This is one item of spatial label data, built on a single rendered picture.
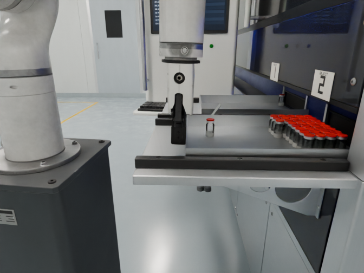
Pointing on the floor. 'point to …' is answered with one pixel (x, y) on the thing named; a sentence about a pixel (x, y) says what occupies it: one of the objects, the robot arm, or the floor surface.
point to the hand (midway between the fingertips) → (179, 134)
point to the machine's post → (349, 213)
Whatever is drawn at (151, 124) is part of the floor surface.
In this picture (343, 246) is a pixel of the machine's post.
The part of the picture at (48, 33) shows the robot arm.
